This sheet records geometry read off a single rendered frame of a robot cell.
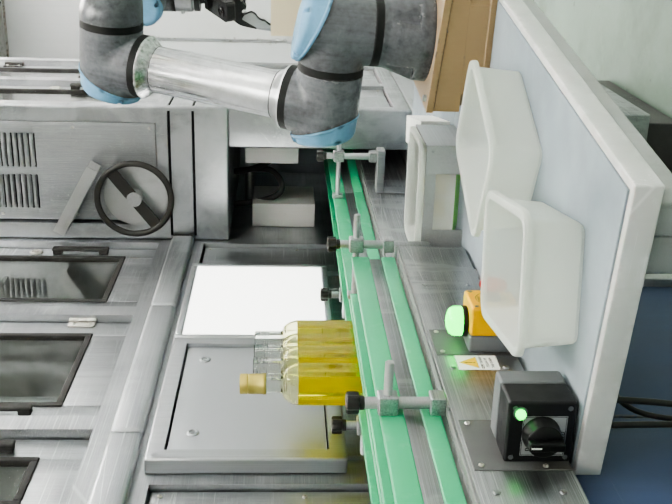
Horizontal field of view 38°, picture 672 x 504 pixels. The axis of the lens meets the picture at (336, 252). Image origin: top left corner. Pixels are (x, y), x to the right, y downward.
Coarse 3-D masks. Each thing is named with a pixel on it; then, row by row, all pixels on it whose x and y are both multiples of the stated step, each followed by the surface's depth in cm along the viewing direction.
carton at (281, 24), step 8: (272, 0) 217; (280, 0) 217; (288, 0) 218; (296, 0) 218; (272, 8) 218; (280, 8) 218; (288, 8) 218; (296, 8) 218; (272, 16) 219; (280, 16) 219; (288, 16) 219; (296, 16) 219; (272, 24) 220; (280, 24) 220; (288, 24) 220; (272, 32) 221; (280, 32) 221; (288, 32) 221
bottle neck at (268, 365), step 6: (258, 360) 166; (264, 360) 166; (270, 360) 167; (276, 360) 167; (258, 366) 166; (264, 366) 166; (270, 366) 166; (276, 366) 166; (258, 372) 166; (264, 372) 166; (270, 372) 167; (276, 372) 167
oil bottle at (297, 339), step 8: (288, 336) 174; (296, 336) 173; (304, 336) 173; (312, 336) 173; (320, 336) 173; (328, 336) 173; (336, 336) 174; (344, 336) 174; (352, 336) 174; (288, 344) 171; (296, 344) 170; (304, 344) 170; (312, 344) 170; (320, 344) 171; (328, 344) 171; (336, 344) 171; (344, 344) 171; (352, 344) 171
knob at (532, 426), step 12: (540, 420) 111; (552, 420) 111; (528, 432) 110; (540, 432) 110; (552, 432) 110; (528, 444) 110; (540, 444) 109; (552, 444) 109; (564, 444) 109; (540, 456) 111
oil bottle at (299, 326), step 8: (296, 320) 180; (304, 320) 180; (312, 320) 180; (320, 320) 180; (328, 320) 180; (336, 320) 180; (344, 320) 181; (288, 328) 177; (296, 328) 177; (304, 328) 177; (312, 328) 177; (320, 328) 177; (328, 328) 177; (336, 328) 177; (344, 328) 177; (352, 328) 177
